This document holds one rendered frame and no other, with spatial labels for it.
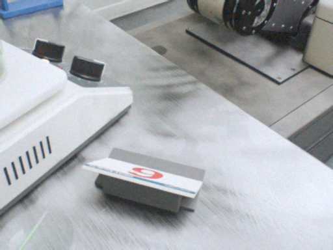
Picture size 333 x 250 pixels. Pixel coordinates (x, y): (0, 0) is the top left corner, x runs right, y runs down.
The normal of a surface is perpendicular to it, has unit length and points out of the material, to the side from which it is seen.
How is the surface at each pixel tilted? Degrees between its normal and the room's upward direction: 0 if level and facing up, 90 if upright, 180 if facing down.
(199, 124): 0
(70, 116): 90
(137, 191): 90
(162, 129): 0
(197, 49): 0
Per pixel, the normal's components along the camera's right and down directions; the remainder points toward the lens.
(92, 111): 0.80, 0.36
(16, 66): 0.00, -0.80
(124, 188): -0.31, 0.57
